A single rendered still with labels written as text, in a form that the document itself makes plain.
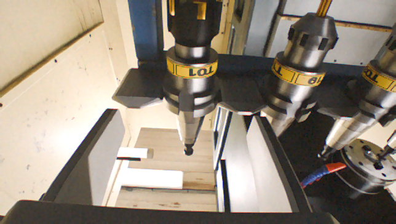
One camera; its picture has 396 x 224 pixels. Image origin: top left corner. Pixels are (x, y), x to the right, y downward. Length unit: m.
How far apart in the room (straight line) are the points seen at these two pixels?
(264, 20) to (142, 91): 0.69
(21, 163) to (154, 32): 0.55
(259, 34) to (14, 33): 0.80
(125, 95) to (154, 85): 0.03
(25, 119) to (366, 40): 1.23
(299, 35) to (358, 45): 0.83
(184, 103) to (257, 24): 0.67
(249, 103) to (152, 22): 0.13
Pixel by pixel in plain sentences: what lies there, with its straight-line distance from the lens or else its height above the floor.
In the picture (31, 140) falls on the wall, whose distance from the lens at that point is 0.68.
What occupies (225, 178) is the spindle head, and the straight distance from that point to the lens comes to 1.13.
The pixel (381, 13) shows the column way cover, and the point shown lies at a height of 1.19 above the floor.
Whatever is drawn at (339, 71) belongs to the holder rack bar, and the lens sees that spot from 0.31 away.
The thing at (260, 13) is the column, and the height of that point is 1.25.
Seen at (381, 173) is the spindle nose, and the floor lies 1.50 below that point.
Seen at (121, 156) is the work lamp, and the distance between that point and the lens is 1.10.
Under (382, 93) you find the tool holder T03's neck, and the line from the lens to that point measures 0.27.
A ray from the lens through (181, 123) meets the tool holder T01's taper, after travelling 0.22.
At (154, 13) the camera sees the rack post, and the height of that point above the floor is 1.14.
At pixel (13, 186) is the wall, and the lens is 0.67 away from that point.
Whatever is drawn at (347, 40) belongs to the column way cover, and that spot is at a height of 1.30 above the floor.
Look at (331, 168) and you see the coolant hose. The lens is 0.59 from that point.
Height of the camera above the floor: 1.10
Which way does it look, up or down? 41 degrees up
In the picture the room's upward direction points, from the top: 175 degrees counter-clockwise
